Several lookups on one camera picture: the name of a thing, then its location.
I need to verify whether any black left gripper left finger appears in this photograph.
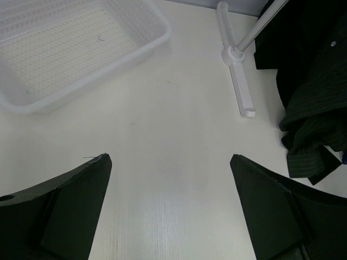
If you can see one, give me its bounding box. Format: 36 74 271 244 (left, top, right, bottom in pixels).
1 153 112 259

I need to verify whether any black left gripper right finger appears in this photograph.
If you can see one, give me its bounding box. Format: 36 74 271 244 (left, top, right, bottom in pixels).
230 154 346 259

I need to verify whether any plain black shirt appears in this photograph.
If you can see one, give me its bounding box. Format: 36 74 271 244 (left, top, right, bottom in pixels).
254 1 346 107

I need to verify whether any dark pinstriped shirt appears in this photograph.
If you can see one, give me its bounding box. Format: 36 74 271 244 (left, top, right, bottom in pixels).
279 15 346 185

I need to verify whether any white plastic basket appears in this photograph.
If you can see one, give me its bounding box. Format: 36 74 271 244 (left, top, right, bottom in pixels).
1 0 171 114

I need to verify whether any metal clothes rack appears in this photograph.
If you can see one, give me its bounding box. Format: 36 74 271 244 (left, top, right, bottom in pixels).
216 0 287 118

